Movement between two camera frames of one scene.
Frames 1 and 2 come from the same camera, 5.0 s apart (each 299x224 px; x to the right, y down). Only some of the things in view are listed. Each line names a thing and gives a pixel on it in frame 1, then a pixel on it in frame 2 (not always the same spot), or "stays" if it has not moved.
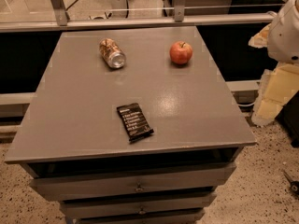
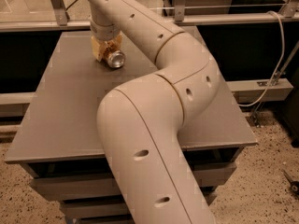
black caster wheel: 293,185 stays
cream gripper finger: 261,38 to 101,30
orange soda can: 112,53 stays
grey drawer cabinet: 130,125 stays
